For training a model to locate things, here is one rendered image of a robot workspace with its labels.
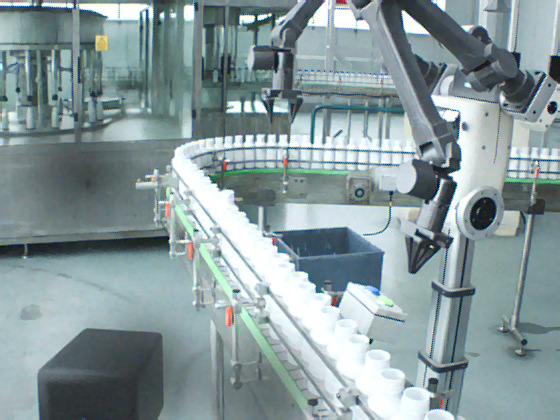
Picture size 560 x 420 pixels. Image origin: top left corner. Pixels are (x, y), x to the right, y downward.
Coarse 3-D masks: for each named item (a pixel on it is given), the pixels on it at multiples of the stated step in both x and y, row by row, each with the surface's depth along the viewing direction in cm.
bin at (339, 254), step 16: (288, 240) 230; (304, 240) 232; (320, 240) 234; (336, 240) 236; (352, 240) 232; (368, 240) 219; (288, 256) 208; (304, 256) 234; (320, 256) 201; (336, 256) 203; (352, 256) 205; (368, 256) 207; (304, 272) 201; (320, 272) 203; (336, 272) 205; (352, 272) 207; (368, 272) 209; (320, 288) 204; (336, 288) 206; (336, 304) 208
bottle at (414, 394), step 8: (408, 392) 81; (416, 392) 81; (424, 392) 81; (408, 400) 79; (416, 400) 78; (424, 400) 78; (408, 408) 79; (416, 408) 78; (424, 408) 79; (400, 416) 80; (408, 416) 79; (416, 416) 79; (424, 416) 79
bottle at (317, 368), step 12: (324, 312) 108; (336, 312) 108; (324, 324) 106; (336, 324) 106; (312, 336) 107; (324, 336) 106; (324, 348) 106; (312, 360) 108; (312, 372) 108; (324, 372) 107
